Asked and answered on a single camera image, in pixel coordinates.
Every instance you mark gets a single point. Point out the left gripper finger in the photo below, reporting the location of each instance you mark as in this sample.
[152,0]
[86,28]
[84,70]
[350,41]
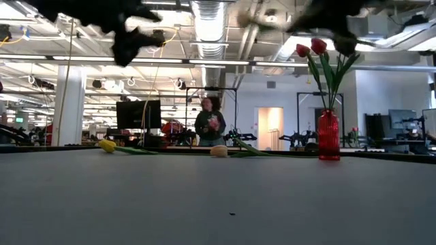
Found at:
[127,47]
[146,15]

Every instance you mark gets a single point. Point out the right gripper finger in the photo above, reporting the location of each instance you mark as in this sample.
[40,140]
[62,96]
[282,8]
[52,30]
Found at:
[306,22]

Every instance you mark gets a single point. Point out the bright red artificial tulip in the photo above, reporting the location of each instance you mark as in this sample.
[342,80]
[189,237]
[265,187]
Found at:
[318,46]
[302,50]

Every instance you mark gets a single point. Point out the dark red artificial tulip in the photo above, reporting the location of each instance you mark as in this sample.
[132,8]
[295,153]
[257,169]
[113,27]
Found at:
[352,46]
[340,47]

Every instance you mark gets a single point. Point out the yellow artificial tulip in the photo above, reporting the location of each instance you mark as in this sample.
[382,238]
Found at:
[107,146]

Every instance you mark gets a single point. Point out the cream artificial tulip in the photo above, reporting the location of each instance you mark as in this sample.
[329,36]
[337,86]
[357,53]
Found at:
[219,151]

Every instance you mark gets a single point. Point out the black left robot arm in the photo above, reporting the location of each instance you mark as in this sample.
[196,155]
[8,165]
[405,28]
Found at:
[44,5]

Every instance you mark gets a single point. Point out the black background robot arm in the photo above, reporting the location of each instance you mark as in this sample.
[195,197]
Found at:
[238,136]
[299,137]

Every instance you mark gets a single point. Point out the red ribbed glass vase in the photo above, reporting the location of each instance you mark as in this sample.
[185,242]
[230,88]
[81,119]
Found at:
[328,136]

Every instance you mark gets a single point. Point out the black monitor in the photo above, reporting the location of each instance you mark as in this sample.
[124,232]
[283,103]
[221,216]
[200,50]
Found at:
[138,114]

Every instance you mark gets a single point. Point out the white building column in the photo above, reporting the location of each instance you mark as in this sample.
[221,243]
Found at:
[69,109]

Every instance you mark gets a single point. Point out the long ceiling light strip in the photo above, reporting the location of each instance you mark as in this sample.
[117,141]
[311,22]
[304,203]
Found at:
[218,62]

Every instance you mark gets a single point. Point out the person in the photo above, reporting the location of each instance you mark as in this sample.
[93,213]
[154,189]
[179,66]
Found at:
[210,126]

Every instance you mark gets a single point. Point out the black cabinet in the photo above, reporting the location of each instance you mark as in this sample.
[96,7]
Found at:
[374,126]

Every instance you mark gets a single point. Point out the small background red flower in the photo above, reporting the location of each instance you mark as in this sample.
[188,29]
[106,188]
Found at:
[354,131]

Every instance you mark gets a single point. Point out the grey desk monitor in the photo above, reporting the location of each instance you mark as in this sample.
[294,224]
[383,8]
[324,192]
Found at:
[402,119]
[430,122]

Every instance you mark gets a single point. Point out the green exit sign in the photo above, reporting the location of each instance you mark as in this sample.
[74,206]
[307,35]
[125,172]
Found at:
[18,119]

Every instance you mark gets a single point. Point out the blue grey table mat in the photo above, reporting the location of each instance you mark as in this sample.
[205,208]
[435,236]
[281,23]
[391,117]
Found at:
[218,197]

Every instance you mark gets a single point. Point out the silver ventilation duct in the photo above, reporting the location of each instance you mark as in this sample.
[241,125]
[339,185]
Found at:
[211,27]

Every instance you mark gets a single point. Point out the black metal rig frame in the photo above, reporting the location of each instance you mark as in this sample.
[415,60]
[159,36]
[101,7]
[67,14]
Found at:
[211,88]
[308,93]

